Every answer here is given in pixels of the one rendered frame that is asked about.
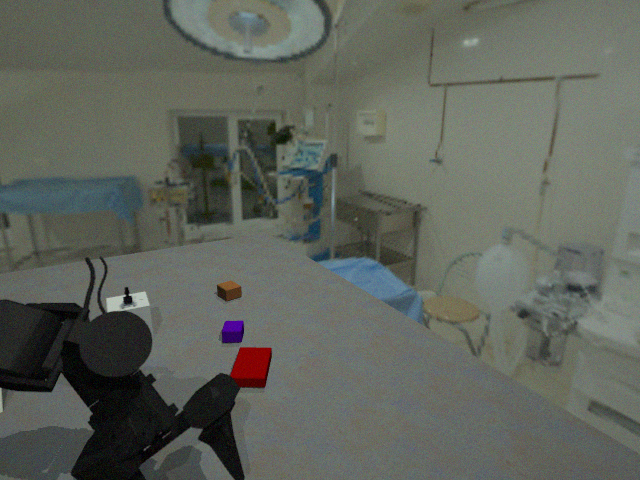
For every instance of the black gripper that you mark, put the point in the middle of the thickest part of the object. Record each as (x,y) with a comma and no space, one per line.
(209,409)

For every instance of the red rectangular block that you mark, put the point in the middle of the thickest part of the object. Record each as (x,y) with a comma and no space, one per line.
(251,367)

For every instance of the purple cube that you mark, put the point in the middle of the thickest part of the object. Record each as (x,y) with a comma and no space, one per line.
(232,331)

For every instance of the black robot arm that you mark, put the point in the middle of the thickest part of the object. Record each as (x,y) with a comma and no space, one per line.
(95,358)

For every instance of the small brown cube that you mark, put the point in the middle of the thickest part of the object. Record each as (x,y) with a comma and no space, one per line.
(229,290)

